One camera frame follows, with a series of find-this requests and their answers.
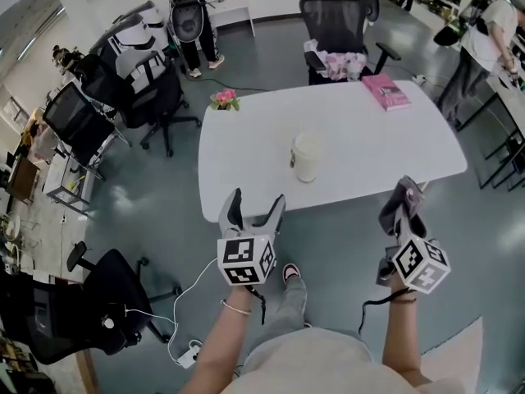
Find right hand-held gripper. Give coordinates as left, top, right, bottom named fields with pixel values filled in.
left=376, top=209, right=451, bottom=295

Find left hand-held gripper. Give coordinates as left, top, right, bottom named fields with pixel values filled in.
left=216, top=187, right=287, bottom=289

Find grey cloth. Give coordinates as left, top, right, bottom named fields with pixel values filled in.
left=377, top=174, right=426, bottom=237

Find white lidded cup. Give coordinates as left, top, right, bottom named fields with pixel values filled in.
left=290, top=131, right=322, bottom=184

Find person's right forearm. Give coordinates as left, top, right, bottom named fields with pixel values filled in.
left=381, top=287, right=431, bottom=385

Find person's left forearm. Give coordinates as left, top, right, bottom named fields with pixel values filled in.
left=176, top=287, right=255, bottom=394

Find person's left shoe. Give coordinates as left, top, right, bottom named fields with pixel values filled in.
left=281, top=263, right=303, bottom=285

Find person's grey jeans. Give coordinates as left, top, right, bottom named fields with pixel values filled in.
left=262, top=277, right=364, bottom=344

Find pink potted flowers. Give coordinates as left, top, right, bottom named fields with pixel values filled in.
left=208, top=88, right=242, bottom=112

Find beige rug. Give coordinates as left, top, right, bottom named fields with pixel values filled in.
left=420, top=316, right=485, bottom=394

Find pink book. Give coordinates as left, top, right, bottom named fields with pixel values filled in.
left=360, top=74, right=412, bottom=113

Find white power strip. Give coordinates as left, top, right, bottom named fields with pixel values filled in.
left=176, top=340, right=203, bottom=369

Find person's beige shirt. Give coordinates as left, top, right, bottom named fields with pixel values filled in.
left=221, top=328, right=444, bottom=394

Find long white black-legged table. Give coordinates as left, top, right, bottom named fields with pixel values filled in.
left=457, top=71, right=525, bottom=190

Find office chair with white jacket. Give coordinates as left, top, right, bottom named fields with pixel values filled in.
left=75, top=0, right=202, bottom=158

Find pink patterned blanket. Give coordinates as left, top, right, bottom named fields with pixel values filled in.
left=303, top=39, right=367, bottom=82

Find black mesh armless chair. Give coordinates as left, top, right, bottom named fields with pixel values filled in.
left=43, top=82, right=132, bottom=180

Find white shelf desk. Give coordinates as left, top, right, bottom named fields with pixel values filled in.
left=204, top=0, right=255, bottom=36

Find black mesh highback office chair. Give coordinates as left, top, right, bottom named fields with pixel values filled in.
left=299, top=0, right=402, bottom=86

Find right hand-held gripper black cable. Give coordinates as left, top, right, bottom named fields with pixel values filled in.
left=358, top=291, right=411, bottom=334

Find hand-held gripper black cable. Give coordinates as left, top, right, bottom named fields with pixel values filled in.
left=245, top=285, right=267, bottom=326
left=358, top=291, right=411, bottom=334

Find left hand-held gripper black cable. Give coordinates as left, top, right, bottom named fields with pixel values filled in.
left=245, top=285, right=267, bottom=326

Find gold bracelet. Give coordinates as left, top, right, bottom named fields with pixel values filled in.
left=220, top=299, right=253, bottom=316

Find white cable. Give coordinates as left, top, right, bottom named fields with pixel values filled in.
left=125, top=256, right=218, bottom=363

